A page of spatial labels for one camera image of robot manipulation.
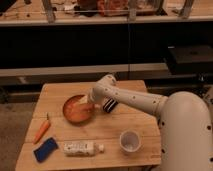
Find orange ceramic bowl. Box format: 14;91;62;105
63;95;95;124

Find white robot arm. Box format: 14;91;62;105
86;74;213;171

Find black white striped block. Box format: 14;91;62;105
102;99;118;113

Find wooden table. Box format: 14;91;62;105
15;82;161;171

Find orange carrot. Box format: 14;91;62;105
33;117;51;144

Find white plastic bottle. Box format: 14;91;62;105
63;141;105;156

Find blue sponge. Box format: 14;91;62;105
33;138;58;163

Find white paper cup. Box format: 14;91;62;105
119;130;141;154

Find orange clutter on shelf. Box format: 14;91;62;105
74;0;159;16

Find metal shelf rack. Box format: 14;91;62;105
0;0;213;87

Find black box on shelf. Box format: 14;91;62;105
166;45;213;74

